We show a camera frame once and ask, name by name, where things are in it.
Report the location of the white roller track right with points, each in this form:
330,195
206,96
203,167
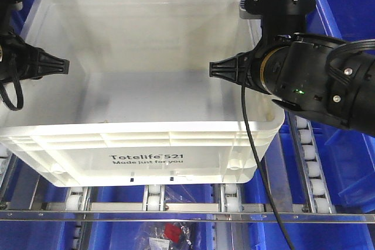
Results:
313,179

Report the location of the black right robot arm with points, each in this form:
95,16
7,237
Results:
316,77

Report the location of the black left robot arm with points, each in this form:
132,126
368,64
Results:
7,7

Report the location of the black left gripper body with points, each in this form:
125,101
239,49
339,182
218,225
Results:
24,57

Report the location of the white roller track middle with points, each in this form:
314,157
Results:
154,197

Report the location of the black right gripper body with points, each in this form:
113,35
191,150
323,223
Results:
264,63

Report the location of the blue bin with bagged parts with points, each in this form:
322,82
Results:
160,235

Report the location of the blue storage bin right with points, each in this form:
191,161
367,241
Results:
348,73

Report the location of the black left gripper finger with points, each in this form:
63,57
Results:
48,64

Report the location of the grey metal shelf frame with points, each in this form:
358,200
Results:
112,212

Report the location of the white plastic tote box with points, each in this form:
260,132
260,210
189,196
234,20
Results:
143,65

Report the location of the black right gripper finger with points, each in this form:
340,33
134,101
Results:
234,69

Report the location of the white roller track center-right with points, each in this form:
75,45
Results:
228,234

